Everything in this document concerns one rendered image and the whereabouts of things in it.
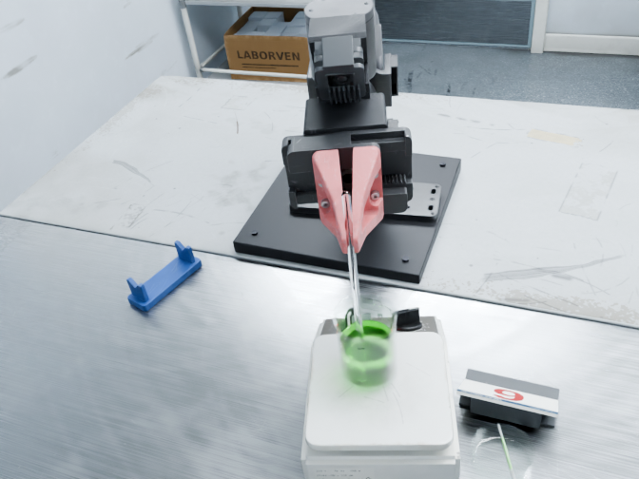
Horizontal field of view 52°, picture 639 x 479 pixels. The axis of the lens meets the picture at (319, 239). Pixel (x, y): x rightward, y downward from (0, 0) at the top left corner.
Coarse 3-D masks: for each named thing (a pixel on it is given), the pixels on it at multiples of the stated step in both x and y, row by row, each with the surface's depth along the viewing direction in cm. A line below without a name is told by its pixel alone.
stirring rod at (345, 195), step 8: (344, 192) 43; (344, 200) 44; (344, 208) 44; (344, 216) 45; (344, 224) 45; (352, 224) 45; (352, 232) 46; (352, 240) 46; (352, 248) 47; (352, 256) 47; (352, 264) 48; (352, 272) 48; (352, 280) 49; (352, 288) 49; (352, 296) 50; (360, 312) 51; (360, 320) 52; (360, 328) 52; (360, 336) 53
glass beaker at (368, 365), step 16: (368, 288) 54; (352, 304) 55; (368, 304) 55; (384, 304) 54; (336, 320) 53; (352, 320) 56; (384, 320) 56; (352, 352) 52; (368, 352) 52; (384, 352) 52; (352, 368) 54; (368, 368) 53; (384, 368) 54; (352, 384) 55; (368, 384) 55; (384, 384) 55
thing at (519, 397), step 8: (464, 384) 63; (472, 384) 64; (480, 384) 64; (480, 392) 61; (488, 392) 61; (496, 392) 62; (504, 392) 62; (512, 392) 63; (512, 400) 59; (520, 400) 60; (528, 400) 60; (536, 400) 61; (544, 400) 61; (552, 400) 62; (544, 408) 58; (552, 408) 59
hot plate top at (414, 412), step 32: (320, 352) 59; (416, 352) 58; (320, 384) 57; (416, 384) 55; (320, 416) 54; (352, 416) 54; (384, 416) 53; (416, 416) 53; (448, 416) 53; (320, 448) 52; (352, 448) 52; (384, 448) 52; (416, 448) 51
